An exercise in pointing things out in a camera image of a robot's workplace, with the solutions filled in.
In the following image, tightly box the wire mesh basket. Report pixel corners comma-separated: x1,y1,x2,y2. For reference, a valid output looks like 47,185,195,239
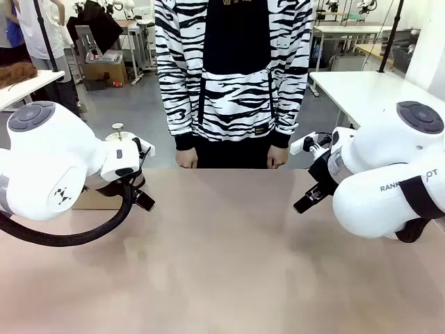
390,44,419,74

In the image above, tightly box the bystander in blue shirt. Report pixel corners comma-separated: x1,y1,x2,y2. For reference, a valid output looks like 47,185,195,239
0,0,27,66

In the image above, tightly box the black stand pole thick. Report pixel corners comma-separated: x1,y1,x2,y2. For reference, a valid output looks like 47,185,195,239
378,0,405,74

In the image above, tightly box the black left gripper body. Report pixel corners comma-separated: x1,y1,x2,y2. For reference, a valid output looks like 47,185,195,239
85,170,147,200

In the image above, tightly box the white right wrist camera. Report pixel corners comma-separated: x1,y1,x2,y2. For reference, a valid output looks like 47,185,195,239
289,131,320,156

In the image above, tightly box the black hanging garment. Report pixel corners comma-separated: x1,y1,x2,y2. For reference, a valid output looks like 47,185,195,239
65,0,124,56

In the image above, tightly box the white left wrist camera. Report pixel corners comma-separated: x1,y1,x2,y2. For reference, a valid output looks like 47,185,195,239
130,136,156,159

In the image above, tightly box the white table with brown fur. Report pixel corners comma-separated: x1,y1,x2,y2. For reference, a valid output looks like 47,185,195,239
0,69,66,113

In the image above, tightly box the large white side table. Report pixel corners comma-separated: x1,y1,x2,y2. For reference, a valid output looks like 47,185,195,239
308,70,445,140

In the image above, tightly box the brown cardboard carrier box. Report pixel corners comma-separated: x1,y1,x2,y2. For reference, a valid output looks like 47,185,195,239
72,189,123,211

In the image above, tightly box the person in zebra striped hoodie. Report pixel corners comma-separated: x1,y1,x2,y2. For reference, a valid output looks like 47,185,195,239
154,0,314,170

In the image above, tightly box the person's right forearm zebra sleeve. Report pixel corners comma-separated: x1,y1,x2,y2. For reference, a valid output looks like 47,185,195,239
154,51,197,152

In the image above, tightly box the bystander in white shirt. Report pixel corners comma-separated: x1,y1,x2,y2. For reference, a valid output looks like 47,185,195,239
15,0,88,121

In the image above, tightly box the brown furry cloth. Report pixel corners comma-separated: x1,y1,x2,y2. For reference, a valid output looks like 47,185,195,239
0,63,38,88

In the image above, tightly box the brown cardboard box on floor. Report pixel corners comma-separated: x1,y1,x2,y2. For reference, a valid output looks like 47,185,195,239
82,55,129,85

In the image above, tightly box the black stand pole thin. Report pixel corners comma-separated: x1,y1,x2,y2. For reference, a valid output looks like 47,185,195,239
33,0,60,73

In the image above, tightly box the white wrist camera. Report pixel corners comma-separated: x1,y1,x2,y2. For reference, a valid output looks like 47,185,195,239
289,131,320,156
130,136,156,159

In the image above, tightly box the person's left forearm zebra sleeve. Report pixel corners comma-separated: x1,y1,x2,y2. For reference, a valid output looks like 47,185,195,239
269,51,313,150

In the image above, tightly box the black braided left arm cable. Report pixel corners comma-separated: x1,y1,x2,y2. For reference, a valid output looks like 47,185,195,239
0,173,144,248

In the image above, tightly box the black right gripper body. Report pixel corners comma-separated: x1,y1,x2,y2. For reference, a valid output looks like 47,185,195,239
307,148,341,196

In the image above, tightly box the grey case on cardboard box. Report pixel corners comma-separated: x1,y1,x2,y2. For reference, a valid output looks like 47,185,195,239
84,49,124,65

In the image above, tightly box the person's right hand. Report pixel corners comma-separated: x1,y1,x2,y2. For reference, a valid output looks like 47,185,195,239
175,148,200,170

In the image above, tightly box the person's left hand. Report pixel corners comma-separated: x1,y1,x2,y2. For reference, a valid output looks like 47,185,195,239
266,145,291,170

